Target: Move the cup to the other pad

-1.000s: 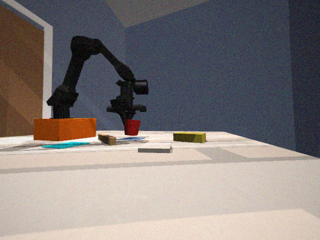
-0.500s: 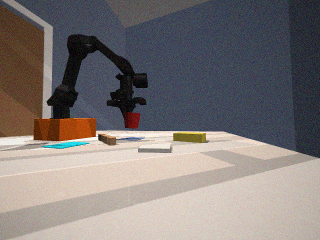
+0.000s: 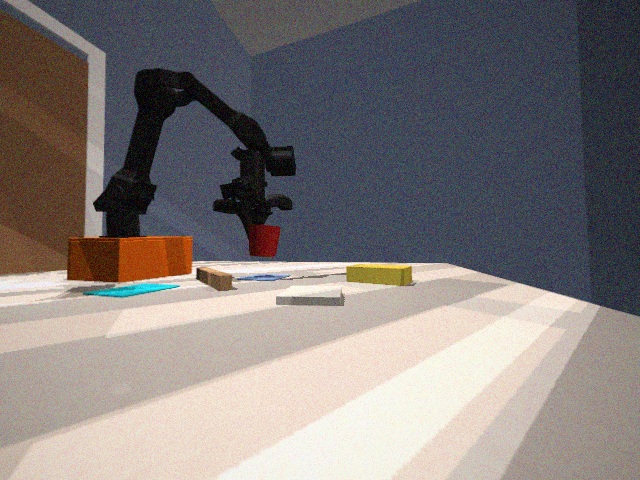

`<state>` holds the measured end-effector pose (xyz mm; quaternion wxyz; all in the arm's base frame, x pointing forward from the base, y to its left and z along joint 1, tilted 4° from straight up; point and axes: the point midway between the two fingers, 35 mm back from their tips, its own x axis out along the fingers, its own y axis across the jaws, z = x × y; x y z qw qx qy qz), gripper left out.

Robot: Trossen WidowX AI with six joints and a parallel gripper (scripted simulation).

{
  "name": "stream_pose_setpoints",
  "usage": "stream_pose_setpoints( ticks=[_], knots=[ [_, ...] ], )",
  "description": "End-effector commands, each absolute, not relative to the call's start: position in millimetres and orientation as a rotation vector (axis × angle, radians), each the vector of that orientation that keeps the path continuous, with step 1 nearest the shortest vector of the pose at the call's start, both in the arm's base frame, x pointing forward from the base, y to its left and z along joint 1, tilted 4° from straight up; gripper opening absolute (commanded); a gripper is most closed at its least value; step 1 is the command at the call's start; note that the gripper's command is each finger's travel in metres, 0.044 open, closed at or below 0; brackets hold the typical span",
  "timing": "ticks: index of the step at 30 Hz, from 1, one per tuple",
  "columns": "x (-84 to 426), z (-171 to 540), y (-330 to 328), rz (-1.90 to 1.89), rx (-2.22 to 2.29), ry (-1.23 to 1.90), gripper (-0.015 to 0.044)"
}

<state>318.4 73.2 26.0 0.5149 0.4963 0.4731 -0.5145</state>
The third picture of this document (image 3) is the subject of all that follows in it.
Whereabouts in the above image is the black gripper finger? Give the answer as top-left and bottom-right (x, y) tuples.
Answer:
(232, 210), (252, 240)
(249, 209), (272, 225)

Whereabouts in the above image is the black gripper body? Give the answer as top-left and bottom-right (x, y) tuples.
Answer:
(213, 172), (292, 214)

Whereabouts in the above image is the red cup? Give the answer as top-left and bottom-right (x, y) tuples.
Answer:
(249, 224), (281, 257)

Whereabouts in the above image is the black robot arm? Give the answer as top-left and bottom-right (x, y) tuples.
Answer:
(93, 68), (296, 238)

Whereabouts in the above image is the yellow rectangular block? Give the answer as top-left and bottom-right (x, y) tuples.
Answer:
(346, 264), (412, 286)

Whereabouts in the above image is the tan flat bar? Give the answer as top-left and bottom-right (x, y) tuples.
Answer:
(196, 267), (232, 291)

